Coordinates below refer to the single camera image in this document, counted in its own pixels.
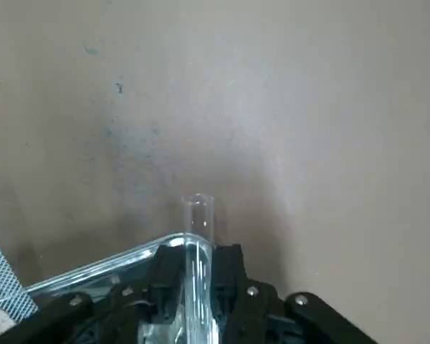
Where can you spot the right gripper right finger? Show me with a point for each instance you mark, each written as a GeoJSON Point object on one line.
{"type": "Point", "coordinates": [229, 268]}

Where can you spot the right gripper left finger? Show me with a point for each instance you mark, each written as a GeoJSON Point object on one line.
{"type": "Point", "coordinates": [168, 272]}

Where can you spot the clear glass test tube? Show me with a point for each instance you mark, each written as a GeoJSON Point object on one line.
{"type": "Point", "coordinates": [199, 215]}

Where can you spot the shiny steel tray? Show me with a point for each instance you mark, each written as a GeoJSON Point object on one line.
{"type": "Point", "coordinates": [93, 265]}

